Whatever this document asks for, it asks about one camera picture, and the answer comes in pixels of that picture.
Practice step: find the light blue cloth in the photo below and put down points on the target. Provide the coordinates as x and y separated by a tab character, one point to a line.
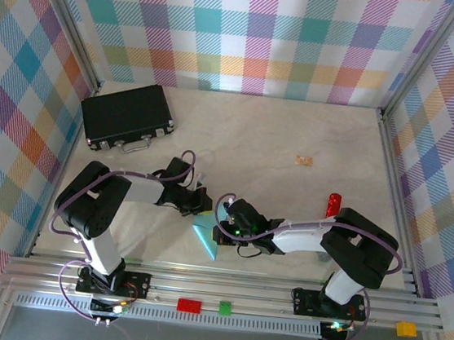
204	229

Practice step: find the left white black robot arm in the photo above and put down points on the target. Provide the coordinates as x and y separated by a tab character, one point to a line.
87	207

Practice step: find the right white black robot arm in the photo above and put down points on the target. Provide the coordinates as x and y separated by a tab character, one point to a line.
361	251

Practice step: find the green toy brick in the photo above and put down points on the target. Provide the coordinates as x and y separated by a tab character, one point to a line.
225	307

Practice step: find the red toy brick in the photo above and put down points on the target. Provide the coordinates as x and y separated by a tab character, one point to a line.
189	305

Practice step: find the red microphone with silver head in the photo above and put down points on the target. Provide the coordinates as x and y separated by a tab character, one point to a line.
334	204

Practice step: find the black controller board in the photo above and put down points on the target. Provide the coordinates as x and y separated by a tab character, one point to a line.
104	307
335	332

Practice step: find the yellow toy brick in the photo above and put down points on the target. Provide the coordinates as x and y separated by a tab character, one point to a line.
406	329

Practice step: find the aluminium mounting rail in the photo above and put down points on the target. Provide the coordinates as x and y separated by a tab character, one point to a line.
237	292

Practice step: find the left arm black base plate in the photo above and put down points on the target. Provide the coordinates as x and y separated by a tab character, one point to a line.
140	283

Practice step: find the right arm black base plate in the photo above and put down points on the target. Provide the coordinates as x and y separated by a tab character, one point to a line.
304	302

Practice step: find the aluminium side rail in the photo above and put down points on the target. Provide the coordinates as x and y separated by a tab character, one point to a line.
394	197

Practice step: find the aluminium frame post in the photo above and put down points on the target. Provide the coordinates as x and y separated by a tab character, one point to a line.
422	57
69	16

